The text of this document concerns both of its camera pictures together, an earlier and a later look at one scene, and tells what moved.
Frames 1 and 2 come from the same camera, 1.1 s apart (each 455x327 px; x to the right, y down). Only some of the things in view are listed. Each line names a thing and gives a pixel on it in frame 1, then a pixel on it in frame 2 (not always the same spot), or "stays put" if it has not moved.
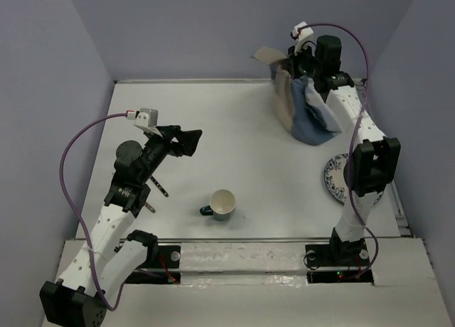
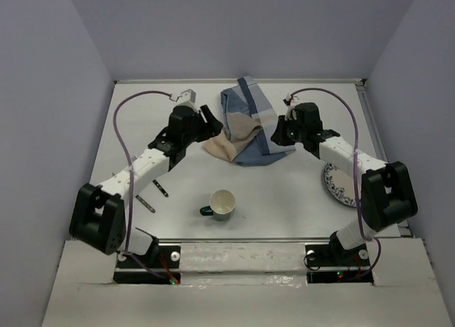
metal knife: (150, 207) stays put
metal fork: (160, 187) stays put
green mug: (222, 205) stays put
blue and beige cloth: (298, 104) to (249, 119)
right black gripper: (293, 58) to (278, 136)
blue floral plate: (334, 178) stays put
